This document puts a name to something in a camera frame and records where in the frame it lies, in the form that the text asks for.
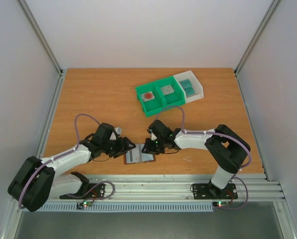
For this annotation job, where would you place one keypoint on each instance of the aluminium frame post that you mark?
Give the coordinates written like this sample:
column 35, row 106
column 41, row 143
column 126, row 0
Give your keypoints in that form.
column 259, row 31
column 35, row 26

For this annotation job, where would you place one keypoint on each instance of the left circuit board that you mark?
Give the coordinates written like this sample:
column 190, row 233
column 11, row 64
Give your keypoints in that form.
column 83, row 205

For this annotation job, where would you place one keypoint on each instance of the right aluminium frame post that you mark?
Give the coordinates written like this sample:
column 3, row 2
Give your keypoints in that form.
column 259, row 31

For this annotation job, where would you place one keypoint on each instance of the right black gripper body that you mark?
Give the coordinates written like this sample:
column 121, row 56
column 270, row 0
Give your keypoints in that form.
column 151, row 145

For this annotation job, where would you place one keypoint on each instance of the grey card with red dot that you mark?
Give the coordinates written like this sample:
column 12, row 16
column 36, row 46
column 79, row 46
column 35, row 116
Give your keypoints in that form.
column 147, row 96

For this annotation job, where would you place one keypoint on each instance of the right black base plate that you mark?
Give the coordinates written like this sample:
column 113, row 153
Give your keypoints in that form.
column 203, row 191

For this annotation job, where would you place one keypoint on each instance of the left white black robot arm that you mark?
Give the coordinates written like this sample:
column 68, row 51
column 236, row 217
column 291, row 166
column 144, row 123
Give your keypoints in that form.
column 40, row 179

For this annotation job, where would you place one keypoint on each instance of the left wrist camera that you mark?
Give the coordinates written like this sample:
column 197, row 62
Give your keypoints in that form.
column 117, row 131

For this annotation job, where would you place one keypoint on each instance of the aluminium front rail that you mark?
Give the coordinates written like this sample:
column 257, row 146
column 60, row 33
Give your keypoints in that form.
column 176, row 187

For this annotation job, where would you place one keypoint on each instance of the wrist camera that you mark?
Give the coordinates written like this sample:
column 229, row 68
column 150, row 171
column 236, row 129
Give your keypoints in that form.
column 117, row 131
column 153, row 134

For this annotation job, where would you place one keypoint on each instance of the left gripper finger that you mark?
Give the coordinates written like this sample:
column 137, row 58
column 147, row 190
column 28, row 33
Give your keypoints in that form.
column 118, row 153
column 127, row 144

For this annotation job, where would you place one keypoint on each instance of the grey slotted cable duct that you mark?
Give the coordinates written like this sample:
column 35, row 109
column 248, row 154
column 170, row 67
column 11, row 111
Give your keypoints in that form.
column 127, row 207

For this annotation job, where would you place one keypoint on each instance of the right circuit board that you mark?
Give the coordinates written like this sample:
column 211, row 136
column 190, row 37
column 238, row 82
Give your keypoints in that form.
column 221, row 204

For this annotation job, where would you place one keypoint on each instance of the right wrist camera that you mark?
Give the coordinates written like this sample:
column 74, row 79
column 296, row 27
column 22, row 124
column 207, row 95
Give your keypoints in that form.
column 153, row 134

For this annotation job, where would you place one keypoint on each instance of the green middle bin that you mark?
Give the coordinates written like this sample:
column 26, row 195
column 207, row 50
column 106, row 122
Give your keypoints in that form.
column 177, row 98

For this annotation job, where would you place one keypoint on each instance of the left aluminium frame post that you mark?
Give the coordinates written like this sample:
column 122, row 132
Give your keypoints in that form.
column 35, row 26

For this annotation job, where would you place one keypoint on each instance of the white bin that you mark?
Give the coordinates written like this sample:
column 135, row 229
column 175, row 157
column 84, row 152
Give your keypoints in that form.
column 199, row 93

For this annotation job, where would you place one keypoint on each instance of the teal card in white bin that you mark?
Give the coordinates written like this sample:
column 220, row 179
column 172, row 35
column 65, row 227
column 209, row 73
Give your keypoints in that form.
column 189, row 92

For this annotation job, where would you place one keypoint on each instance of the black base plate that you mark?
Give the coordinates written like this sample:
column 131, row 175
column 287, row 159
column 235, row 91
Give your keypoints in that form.
column 203, row 191
column 96, row 191

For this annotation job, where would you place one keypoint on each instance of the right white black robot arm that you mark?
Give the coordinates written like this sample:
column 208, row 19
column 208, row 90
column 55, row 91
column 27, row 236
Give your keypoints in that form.
column 229, row 150

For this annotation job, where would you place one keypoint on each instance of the brown leather card holder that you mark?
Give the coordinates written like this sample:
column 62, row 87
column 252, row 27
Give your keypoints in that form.
column 139, row 156

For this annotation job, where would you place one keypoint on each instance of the green bin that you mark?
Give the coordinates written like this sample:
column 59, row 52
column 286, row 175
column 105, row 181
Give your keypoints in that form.
column 177, row 98
column 152, row 107

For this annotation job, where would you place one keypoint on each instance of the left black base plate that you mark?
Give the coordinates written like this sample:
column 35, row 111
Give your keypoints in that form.
column 96, row 191

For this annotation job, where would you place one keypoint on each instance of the circuit board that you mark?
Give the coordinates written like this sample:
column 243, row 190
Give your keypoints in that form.
column 221, row 204
column 83, row 205

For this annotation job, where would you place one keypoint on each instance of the green left bin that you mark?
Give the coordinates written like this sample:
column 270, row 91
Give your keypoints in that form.
column 152, row 107

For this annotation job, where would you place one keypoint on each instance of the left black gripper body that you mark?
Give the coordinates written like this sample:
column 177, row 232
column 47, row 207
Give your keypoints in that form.
column 113, row 149

